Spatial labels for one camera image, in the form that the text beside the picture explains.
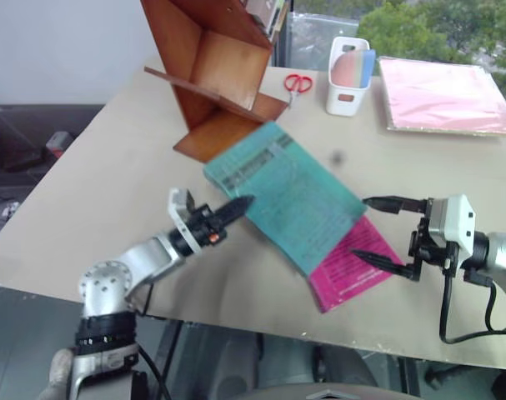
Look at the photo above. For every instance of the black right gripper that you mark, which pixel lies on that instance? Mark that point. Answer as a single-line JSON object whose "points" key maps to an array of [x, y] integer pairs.
{"points": [[434, 254]]}

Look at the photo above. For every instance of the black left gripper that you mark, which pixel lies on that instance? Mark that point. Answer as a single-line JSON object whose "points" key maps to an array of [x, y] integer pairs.
{"points": [[206, 227]]}

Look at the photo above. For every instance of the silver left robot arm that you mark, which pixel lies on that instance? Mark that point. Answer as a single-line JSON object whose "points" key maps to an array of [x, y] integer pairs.
{"points": [[111, 283]]}

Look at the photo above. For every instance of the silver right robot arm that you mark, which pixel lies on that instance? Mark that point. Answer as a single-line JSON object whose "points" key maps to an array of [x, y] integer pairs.
{"points": [[502, 258]]}

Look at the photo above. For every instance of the magenta book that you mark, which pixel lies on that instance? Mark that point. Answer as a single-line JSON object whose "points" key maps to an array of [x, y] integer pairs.
{"points": [[352, 266]]}

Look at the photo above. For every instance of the teal book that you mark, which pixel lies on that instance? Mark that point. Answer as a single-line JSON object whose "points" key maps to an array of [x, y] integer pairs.
{"points": [[290, 196]]}

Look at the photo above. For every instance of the brown wooden bookshelf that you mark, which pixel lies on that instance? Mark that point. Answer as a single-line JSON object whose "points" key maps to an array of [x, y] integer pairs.
{"points": [[219, 62]]}

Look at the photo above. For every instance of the white plastic container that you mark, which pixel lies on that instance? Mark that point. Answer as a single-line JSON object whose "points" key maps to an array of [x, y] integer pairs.
{"points": [[344, 100]]}

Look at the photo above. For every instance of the pink paper stack in sleeve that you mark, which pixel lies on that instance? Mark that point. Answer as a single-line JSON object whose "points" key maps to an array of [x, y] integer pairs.
{"points": [[440, 96]]}

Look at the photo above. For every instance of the pastel striped sponge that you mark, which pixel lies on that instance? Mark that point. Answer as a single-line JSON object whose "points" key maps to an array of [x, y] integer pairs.
{"points": [[354, 68]]}

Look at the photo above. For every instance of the clear plastic bag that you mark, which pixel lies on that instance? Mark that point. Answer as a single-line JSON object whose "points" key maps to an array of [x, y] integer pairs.
{"points": [[315, 41]]}

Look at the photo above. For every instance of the red and grey device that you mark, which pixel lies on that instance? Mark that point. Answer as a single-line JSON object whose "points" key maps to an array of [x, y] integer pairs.
{"points": [[60, 143]]}

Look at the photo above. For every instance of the row of background books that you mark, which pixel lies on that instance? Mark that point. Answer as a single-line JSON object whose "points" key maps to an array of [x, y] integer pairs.
{"points": [[269, 14]]}

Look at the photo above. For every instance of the beige rounded pad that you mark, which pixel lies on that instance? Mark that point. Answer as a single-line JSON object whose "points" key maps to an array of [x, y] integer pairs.
{"points": [[60, 375]]}

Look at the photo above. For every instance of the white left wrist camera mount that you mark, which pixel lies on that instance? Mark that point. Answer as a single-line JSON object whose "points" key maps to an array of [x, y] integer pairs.
{"points": [[177, 204]]}

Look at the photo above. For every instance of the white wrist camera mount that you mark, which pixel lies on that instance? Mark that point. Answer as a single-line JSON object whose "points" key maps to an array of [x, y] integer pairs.
{"points": [[452, 221], [177, 204]]}

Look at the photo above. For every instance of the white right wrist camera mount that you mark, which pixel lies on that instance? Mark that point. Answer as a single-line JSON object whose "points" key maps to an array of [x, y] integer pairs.
{"points": [[452, 221]]}

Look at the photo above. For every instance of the black window frame post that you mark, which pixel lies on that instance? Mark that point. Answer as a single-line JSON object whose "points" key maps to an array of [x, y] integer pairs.
{"points": [[282, 37]]}

